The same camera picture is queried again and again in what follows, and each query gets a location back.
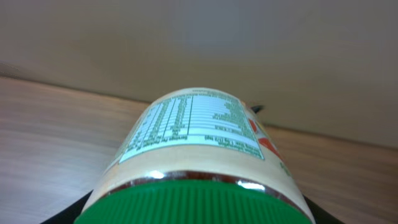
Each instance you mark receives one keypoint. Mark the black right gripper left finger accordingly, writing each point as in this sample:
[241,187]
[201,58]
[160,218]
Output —
[69,214]

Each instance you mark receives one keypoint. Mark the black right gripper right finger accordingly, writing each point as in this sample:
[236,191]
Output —
[320,215]

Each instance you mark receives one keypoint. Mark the green lid jar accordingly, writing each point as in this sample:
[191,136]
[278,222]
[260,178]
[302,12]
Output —
[197,155]

